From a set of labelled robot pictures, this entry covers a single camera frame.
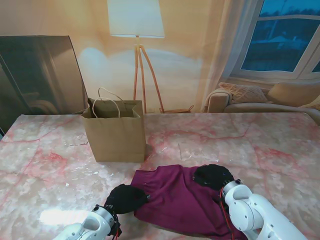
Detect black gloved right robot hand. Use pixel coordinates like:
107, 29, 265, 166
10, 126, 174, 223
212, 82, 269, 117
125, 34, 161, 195
192, 164, 235, 190

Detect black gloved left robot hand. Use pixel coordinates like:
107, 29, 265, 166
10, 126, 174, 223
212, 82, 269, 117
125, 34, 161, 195
103, 184, 152, 215

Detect maroon shorts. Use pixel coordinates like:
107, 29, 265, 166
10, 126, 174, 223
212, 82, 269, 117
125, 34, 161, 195
130, 164, 248, 240

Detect kraft paper bag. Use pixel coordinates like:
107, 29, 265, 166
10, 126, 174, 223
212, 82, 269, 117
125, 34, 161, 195
81, 87, 147, 163

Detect wicker basket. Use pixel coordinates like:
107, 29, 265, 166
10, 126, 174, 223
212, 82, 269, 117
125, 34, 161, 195
159, 104, 195, 114

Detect beige sofa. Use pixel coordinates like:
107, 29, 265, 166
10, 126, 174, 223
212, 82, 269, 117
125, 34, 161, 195
203, 82, 320, 118

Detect cream knitted cushion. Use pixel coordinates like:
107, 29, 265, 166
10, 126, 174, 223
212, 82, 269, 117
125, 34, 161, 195
218, 82, 270, 105

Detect plain beige cushion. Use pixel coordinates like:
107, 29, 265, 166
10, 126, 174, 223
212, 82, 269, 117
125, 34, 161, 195
266, 83, 320, 106

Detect sheer cream curtain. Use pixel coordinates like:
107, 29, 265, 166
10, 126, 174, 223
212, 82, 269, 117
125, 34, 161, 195
199, 0, 266, 113

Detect dark glass panel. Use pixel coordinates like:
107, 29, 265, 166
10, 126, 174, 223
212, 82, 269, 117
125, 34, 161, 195
0, 35, 90, 133

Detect tripod floor lamp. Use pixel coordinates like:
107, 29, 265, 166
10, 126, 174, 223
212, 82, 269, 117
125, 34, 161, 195
106, 0, 166, 114

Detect red black left arm cable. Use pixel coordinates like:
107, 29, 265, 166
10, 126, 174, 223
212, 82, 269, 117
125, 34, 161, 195
112, 212, 121, 240

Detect red black arm cable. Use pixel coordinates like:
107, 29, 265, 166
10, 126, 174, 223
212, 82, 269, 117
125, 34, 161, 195
112, 212, 121, 240
217, 187, 237, 240

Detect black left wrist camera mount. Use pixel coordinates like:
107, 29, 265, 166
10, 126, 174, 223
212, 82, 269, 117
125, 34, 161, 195
111, 221, 123, 238

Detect red black right arm cable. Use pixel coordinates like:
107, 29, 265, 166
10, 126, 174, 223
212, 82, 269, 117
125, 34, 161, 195
217, 187, 237, 240

